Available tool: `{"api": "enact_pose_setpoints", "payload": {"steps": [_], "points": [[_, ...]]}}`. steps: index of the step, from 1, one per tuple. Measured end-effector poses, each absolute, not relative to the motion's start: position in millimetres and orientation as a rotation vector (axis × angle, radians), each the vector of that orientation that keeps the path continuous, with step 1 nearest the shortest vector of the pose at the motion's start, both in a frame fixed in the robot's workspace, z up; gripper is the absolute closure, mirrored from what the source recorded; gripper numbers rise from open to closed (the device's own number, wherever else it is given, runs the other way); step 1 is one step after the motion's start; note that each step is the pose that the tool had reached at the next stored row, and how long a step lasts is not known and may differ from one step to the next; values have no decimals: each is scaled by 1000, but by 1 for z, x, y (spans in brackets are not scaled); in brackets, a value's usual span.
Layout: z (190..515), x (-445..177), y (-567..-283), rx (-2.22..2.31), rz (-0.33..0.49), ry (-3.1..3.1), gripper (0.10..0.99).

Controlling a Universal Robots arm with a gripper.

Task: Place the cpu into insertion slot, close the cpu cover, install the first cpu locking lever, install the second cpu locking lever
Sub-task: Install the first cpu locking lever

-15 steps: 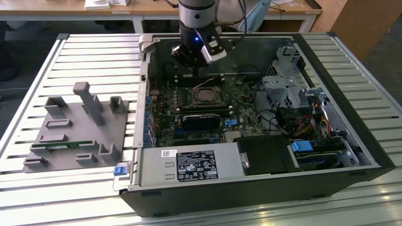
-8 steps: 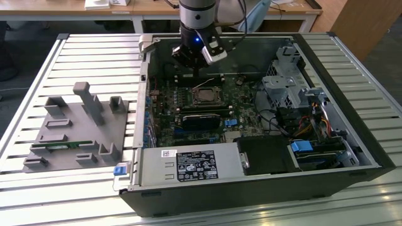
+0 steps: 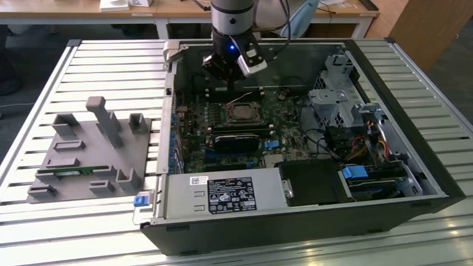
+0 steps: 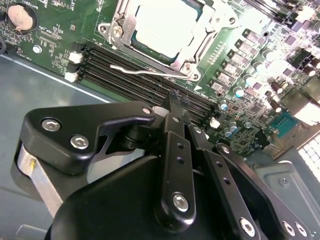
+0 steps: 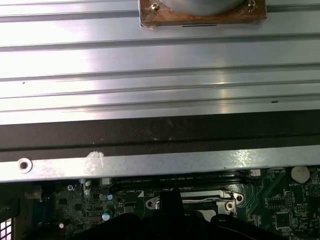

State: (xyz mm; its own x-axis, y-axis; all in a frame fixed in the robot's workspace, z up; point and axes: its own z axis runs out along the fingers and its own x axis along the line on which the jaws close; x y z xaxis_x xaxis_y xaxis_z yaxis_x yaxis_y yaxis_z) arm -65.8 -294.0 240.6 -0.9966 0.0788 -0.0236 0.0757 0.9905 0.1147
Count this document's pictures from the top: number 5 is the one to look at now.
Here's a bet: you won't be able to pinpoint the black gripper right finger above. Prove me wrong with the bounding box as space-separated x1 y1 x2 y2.
172 189 276 240

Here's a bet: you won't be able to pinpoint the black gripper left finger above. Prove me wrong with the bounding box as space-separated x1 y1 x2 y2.
74 189 174 240

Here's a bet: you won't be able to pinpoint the silver-topped CPU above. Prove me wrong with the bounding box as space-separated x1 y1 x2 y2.
183 205 215 220

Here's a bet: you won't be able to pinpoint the metal locking lever wire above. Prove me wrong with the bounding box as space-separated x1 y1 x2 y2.
181 191 238 203

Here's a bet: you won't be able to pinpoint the CPU socket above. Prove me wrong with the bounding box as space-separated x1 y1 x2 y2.
144 188 245 226

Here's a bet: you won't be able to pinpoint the RAM slot with white clips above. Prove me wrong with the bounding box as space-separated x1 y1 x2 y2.
101 169 261 186

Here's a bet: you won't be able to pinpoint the green motherboard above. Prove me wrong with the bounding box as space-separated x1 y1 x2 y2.
22 166 320 240

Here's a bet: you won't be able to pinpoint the black PC case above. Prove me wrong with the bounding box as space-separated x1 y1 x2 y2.
0 113 320 240

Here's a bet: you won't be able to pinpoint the silver coin battery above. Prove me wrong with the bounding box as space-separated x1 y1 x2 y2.
290 166 311 184

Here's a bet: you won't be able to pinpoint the square brown base plate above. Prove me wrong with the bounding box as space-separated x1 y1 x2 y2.
138 0 268 29

